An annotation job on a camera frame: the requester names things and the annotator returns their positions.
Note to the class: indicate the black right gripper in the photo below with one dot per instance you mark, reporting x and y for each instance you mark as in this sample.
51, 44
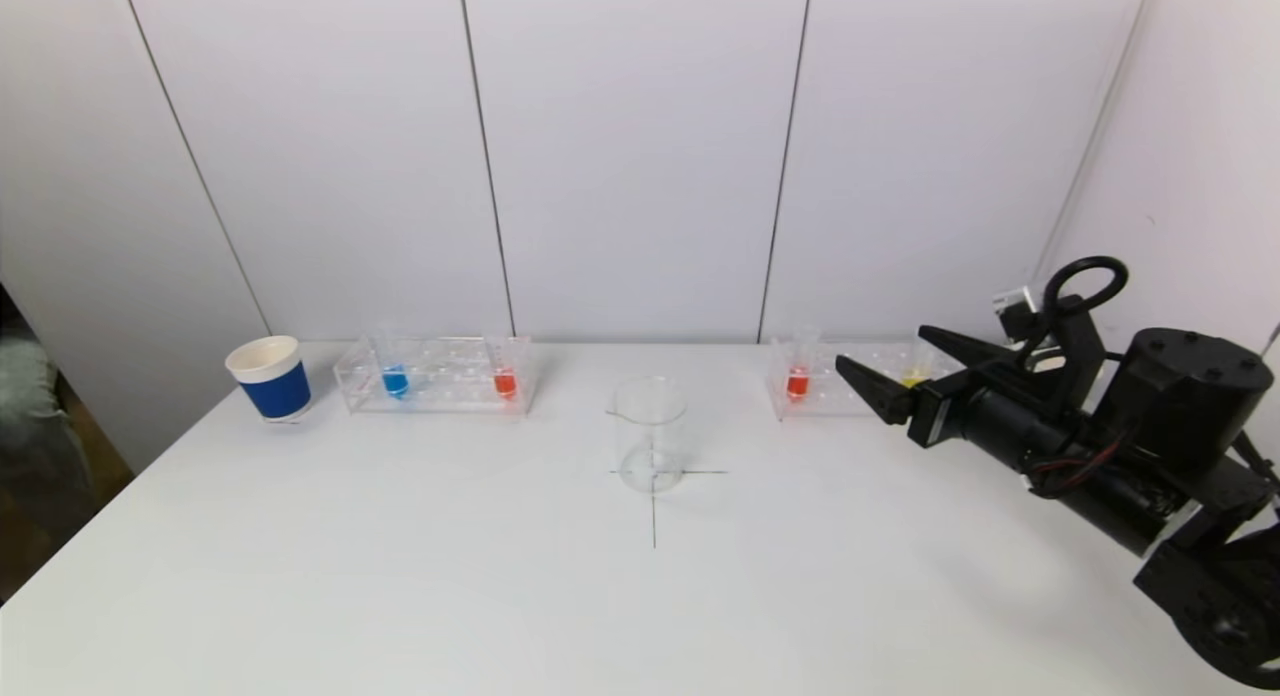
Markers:
937, 413

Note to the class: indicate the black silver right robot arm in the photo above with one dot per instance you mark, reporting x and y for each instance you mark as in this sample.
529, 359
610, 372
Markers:
1190, 396

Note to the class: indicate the yellow pigment test tube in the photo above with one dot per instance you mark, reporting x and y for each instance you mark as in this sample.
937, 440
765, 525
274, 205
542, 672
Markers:
914, 378

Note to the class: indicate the clear acrylic test tube rack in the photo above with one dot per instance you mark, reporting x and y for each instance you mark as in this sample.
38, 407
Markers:
830, 391
450, 378

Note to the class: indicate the clear glass beaker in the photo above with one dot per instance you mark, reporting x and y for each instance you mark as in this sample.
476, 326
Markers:
650, 436

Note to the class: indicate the red pigment test tube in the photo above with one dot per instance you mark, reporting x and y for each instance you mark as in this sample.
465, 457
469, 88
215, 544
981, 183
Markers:
505, 383

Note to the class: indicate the blue pigment test tube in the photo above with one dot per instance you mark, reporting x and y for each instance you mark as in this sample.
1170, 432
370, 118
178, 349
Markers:
395, 382

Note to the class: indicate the person in grey clothes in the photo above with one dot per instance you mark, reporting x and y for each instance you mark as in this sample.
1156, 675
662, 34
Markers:
35, 426

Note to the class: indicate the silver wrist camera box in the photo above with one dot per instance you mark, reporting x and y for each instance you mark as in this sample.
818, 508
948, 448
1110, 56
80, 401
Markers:
1015, 314

